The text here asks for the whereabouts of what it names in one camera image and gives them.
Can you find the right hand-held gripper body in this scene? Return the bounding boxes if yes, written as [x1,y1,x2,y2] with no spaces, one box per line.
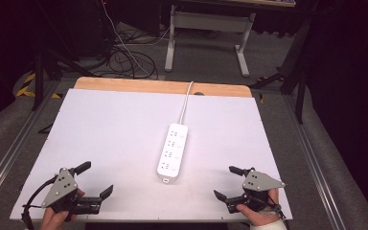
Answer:
[225,169,287,215]

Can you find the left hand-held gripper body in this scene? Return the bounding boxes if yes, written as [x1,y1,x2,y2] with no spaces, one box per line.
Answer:
[40,167,104,216]

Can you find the person's right hand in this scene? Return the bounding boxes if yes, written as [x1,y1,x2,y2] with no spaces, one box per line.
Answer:
[236,188,283,226]

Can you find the person's left hand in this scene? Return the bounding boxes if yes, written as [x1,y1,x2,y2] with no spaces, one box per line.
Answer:
[39,188,86,230]

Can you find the white board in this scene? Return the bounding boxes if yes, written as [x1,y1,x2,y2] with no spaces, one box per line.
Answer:
[9,88,293,222]

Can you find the white power strip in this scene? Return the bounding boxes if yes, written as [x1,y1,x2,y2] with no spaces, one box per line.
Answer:
[156,123,189,185]

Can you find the yellow black floor tape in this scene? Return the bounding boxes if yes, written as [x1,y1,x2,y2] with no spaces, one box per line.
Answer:
[15,72,63,100]

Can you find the black metal stand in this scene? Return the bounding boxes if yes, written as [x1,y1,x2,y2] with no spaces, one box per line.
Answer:
[248,15,311,125]
[32,47,95,112]

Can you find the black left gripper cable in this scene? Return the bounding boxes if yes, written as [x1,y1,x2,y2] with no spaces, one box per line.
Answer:
[20,174,59,230]

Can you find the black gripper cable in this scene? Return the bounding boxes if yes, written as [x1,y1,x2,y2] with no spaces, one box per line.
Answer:
[248,193,288,221]
[20,174,59,230]

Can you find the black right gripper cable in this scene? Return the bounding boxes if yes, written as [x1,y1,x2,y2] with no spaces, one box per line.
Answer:
[248,193,288,221]

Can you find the aluminium floor rail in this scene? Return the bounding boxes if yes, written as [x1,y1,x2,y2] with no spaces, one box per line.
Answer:
[282,95,347,230]
[0,80,61,205]

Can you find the white power strip cable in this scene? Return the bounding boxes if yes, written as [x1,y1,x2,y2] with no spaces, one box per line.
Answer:
[178,80,195,126]

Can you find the bundle of black floor cables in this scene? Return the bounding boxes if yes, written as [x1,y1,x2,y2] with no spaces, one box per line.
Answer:
[107,28,159,80]

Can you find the thin white floor cable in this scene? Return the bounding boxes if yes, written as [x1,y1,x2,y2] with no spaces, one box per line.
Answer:
[101,0,171,79]

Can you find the white metal desk frame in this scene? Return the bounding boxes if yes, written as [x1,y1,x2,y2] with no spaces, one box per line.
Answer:
[164,4,257,79]

